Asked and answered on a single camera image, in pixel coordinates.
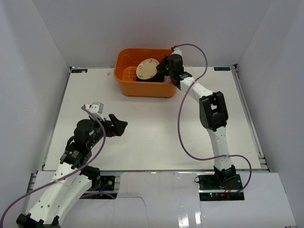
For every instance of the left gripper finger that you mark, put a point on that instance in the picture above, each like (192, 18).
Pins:
(117, 132)
(118, 126)

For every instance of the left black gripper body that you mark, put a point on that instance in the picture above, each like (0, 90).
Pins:
(112, 127)

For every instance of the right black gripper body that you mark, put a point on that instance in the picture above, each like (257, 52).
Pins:
(165, 69)

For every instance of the yellow floral plate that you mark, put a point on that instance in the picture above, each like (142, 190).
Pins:
(146, 70)

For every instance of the black plate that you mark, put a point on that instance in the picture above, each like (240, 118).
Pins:
(158, 78)

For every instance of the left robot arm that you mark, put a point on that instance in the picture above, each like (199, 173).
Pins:
(73, 176)

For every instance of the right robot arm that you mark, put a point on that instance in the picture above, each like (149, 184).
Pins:
(213, 114)

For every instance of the orange plastic bin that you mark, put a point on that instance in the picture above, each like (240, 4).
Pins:
(125, 73)

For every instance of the right corner label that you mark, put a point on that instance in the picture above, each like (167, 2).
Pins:
(222, 68)

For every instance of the corner label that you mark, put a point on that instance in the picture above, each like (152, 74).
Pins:
(78, 70)
(222, 68)

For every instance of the left corner label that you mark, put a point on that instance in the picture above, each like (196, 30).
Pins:
(78, 70)

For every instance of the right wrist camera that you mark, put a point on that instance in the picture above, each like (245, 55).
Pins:
(175, 50)

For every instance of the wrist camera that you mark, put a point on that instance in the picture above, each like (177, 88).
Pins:
(175, 50)
(95, 110)

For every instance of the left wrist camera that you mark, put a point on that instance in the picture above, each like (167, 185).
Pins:
(95, 110)

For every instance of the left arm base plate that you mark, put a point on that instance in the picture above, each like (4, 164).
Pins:
(103, 183)

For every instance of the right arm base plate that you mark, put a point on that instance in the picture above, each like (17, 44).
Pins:
(211, 182)

